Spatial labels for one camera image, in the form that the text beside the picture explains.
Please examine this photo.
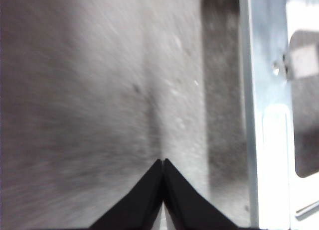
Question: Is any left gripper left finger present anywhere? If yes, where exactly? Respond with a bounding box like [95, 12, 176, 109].
[90, 159, 164, 230]

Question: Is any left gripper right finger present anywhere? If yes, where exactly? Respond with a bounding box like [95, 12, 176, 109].
[163, 158, 239, 230]

